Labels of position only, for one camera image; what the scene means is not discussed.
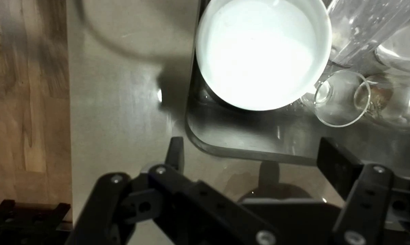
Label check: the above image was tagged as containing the glass with brown residue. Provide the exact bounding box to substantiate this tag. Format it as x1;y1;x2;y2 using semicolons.
353;74;398;116

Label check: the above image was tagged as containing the stainless steel sink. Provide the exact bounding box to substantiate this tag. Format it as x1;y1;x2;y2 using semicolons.
183;0;410;180

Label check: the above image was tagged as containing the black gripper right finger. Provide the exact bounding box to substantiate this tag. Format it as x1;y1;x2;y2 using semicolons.
316;137;410;245

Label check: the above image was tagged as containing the clear drinking glass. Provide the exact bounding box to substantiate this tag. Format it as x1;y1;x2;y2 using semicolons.
312;67;375;130

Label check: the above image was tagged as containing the white round plate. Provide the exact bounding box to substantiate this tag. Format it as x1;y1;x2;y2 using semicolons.
195;0;334;114

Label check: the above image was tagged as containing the clear plastic container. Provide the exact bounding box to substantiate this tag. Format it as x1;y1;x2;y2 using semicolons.
327;0;410;74

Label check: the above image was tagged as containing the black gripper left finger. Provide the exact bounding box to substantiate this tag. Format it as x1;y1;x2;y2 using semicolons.
67;135;278;245

